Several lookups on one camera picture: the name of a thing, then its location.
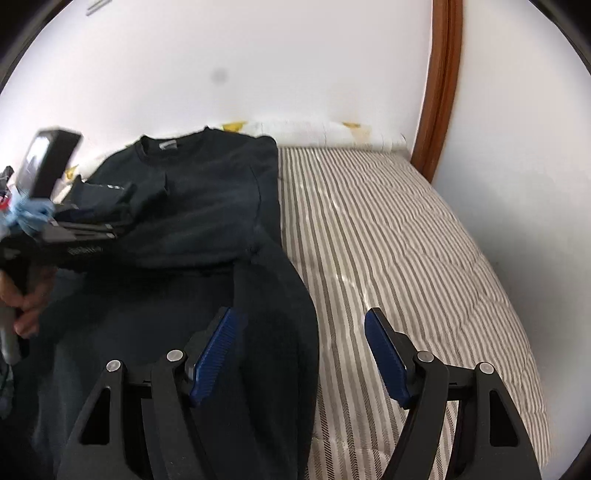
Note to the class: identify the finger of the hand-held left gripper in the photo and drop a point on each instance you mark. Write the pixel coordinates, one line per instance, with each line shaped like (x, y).
(87, 229)
(106, 194)

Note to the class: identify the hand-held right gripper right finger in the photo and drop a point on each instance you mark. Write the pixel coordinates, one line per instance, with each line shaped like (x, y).
(388, 364)

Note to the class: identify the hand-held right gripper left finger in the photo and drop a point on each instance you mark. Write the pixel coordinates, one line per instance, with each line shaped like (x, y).
(214, 355)

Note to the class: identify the black sweatshirt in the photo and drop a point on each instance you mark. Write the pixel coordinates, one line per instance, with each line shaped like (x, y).
(184, 221)

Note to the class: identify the person's left hand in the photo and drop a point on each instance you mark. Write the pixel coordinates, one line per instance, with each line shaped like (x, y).
(27, 304)

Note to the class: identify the light blue cloth strip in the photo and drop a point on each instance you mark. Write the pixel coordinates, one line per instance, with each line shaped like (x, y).
(30, 214)

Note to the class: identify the striped mattress pad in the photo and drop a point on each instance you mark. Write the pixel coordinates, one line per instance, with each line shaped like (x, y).
(392, 230)

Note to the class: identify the rolled white yellow-print bedding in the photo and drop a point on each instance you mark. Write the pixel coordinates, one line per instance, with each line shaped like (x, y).
(314, 131)

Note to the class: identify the white light switch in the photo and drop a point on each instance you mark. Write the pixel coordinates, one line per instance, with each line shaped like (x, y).
(98, 4)

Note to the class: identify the brown wooden door frame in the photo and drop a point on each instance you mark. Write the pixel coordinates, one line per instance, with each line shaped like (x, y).
(438, 92)

